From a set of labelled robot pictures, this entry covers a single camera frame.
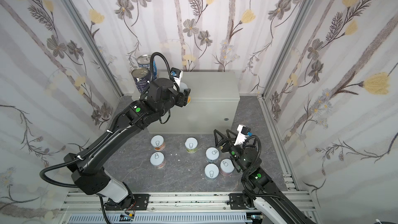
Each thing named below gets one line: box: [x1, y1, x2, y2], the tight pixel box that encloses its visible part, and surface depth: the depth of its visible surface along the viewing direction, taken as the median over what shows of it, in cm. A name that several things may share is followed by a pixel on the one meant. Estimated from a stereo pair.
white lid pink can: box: [149, 151, 167, 170], surface depth 85 cm
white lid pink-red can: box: [219, 158, 235, 177], surface depth 82 cm
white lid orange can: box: [150, 134, 166, 152], surface depth 92 cm
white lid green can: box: [184, 136, 198, 154], surface depth 90 cm
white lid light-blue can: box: [204, 163, 220, 182], surface depth 80 cm
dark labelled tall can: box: [131, 67, 150, 94], surface depth 69 cm
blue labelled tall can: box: [136, 53, 158, 81], surface depth 76 cm
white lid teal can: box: [205, 146, 220, 164], surface depth 87 cm
